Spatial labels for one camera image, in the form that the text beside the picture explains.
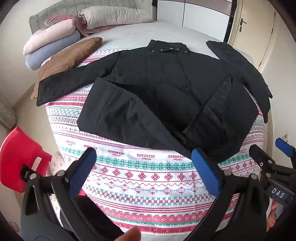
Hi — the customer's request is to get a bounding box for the grey bed sheet mattress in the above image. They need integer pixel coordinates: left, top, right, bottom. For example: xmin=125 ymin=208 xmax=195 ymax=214
xmin=40 ymin=21 xmax=255 ymax=68

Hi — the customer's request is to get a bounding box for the patterned knit-print blanket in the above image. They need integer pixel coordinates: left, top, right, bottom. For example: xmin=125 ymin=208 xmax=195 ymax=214
xmin=44 ymin=85 xmax=266 ymax=235

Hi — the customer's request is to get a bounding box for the black quilted coat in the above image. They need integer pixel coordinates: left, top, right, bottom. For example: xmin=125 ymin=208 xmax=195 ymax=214
xmin=37 ymin=40 xmax=272 ymax=163

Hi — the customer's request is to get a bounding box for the grey padded headboard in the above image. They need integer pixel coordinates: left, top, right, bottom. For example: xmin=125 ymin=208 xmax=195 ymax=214
xmin=29 ymin=0 xmax=137 ymax=34

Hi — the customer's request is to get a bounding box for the cream door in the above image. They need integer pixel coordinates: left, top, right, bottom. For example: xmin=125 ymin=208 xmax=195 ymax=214
xmin=228 ymin=0 xmax=275 ymax=68

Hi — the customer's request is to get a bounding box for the right hand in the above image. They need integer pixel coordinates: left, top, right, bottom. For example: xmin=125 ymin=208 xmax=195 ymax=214
xmin=266 ymin=200 xmax=279 ymax=231

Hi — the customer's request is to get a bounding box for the wall socket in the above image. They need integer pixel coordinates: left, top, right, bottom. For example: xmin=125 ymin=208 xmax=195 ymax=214
xmin=282 ymin=133 xmax=288 ymax=143

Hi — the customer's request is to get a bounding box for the left hand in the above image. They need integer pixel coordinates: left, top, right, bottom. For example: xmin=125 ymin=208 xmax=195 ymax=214
xmin=115 ymin=227 xmax=141 ymax=241

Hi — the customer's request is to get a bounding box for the red plastic stool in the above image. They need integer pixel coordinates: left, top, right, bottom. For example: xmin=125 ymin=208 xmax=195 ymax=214
xmin=1 ymin=127 xmax=52 ymax=193

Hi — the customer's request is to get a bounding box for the white grey wardrobe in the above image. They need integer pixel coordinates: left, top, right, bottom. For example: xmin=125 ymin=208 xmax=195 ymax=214
xmin=152 ymin=0 xmax=237 ymax=43

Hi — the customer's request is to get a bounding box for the brown cushion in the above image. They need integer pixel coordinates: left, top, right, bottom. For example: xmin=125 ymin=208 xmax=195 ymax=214
xmin=31 ymin=37 xmax=103 ymax=100

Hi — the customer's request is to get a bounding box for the mauve pillow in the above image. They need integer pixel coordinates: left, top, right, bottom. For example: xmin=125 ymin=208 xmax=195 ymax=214
xmin=44 ymin=14 xmax=119 ymax=37

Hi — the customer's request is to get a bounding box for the door handle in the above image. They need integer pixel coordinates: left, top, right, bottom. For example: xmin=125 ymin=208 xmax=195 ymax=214
xmin=239 ymin=18 xmax=247 ymax=32

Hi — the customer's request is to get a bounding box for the blue-grey folded duvet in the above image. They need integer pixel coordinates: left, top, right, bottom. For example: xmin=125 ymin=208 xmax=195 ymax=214
xmin=25 ymin=30 xmax=81 ymax=71

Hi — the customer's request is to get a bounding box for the beige pillow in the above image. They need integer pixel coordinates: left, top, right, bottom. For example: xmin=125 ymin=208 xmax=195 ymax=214
xmin=79 ymin=6 xmax=153 ymax=30

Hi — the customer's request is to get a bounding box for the pink folded duvet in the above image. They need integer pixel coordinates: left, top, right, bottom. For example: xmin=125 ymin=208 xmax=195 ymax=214
xmin=23 ymin=19 xmax=76 ymax=56

